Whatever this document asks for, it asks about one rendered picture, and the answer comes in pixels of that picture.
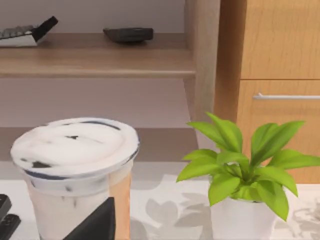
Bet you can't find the wooden cupboard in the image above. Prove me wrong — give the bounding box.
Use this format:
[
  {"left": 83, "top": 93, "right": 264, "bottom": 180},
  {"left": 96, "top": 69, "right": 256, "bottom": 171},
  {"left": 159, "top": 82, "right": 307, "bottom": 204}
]
[{"left": 213, "top": 0, "right": 320, "bottom": 185}]

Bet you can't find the black flat device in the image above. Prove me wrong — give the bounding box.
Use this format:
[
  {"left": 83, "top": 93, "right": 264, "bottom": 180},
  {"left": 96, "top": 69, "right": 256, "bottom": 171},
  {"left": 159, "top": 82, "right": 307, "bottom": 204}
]
[{"left": 102, "top": 27, "right": 154, "bottom": 43}]

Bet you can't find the white lidded drink cup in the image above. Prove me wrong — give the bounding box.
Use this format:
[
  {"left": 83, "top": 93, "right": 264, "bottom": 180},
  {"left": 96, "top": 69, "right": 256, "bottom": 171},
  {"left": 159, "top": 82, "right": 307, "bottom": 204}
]
[{"left": 10, "top": 117, "right": 140, "bottom": 240}]

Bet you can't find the wooden cupboard door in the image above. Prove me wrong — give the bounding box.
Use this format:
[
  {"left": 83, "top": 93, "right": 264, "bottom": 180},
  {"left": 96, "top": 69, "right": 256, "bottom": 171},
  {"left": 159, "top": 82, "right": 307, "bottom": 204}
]
[{"left": 239, "top": 0, "right": 320, "bottom": 80}]

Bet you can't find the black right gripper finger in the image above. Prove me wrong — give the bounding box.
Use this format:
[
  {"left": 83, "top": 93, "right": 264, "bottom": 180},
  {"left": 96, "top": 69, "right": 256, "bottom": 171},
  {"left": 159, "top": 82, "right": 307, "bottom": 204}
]
[{"left": 62, "top": 196, "right": 116, "bottom": 240}]

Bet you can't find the long metal handle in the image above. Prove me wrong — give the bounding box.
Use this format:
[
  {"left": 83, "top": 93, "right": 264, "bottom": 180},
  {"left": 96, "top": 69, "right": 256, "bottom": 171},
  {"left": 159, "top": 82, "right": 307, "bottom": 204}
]
[{"left": 252, "top": 92, "right": 320, "bottom": 101}]

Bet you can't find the wooden open shelf unit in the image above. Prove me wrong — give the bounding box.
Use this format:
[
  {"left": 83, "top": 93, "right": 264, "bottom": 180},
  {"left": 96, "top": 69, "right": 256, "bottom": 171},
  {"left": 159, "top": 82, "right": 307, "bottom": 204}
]
[{"left": 0, "top": 0, "right": 221, "bottom": 163}]

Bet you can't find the green plant in white pot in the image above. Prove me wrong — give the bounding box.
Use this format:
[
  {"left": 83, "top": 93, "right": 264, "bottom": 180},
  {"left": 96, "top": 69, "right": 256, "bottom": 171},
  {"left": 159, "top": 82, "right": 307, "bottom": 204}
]
[{"left": 176, "top": 111, "right": 320, "bottom": 240}]

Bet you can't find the wooden drawer front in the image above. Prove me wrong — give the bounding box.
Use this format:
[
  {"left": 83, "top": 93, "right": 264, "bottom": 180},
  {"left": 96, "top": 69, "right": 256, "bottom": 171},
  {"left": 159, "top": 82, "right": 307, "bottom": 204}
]
[{"left": 236, "top": 79, "right": 320, "bottom": 185}]

